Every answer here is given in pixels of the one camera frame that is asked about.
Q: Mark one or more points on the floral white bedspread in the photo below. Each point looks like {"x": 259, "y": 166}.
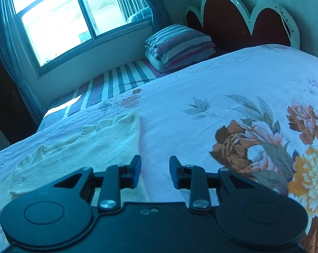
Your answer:
{"x": 201, "y": 84}

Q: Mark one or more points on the scalloped dark red headboard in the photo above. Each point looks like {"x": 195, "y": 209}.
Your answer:
{"x": 227, "y": 18}

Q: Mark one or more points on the striped bed sheet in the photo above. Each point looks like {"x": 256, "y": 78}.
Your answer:
{"x": 122, "y": 79}

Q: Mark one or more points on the folded blue cloth bundle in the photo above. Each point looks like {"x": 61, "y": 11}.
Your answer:
{"x": 140, "y": 14}

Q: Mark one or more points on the dark wooden door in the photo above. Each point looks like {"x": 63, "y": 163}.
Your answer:
{"x": 6, "y": 105}

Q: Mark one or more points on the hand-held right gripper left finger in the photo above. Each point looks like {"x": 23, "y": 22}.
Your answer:
{"x": 136, "y": 171}

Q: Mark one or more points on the blue-grey curtain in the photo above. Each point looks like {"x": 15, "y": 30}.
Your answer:
{"x": 6, "y": 44}
{"x": 156, "y": 8}

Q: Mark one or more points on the cream knit sweater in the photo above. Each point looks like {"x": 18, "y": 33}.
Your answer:
{"x": 95, "y": 147}

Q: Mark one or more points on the folded striped quilt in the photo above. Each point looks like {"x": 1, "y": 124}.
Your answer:
{"x": 178, "y": 46}

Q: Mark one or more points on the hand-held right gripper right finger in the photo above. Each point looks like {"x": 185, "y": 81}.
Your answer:
{"x": 173, "y": 171}

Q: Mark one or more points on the sliding glass window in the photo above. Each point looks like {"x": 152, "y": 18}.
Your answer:
{"x": 64, "y": 18}

